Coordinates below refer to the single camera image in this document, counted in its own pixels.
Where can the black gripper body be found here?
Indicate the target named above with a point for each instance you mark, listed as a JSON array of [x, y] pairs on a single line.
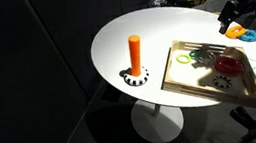
[[230, 11]]

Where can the clear glass bowl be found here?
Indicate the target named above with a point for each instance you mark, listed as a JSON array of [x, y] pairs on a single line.
[[205, 58]]

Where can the wooden tray box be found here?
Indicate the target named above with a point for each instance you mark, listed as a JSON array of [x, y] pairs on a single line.
[[182, 77]]

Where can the orange stacking peg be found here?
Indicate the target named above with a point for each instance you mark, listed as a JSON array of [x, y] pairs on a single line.
[[136, 55]]

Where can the white table pedestal base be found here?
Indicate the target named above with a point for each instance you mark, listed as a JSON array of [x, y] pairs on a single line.
[[159, 124]]

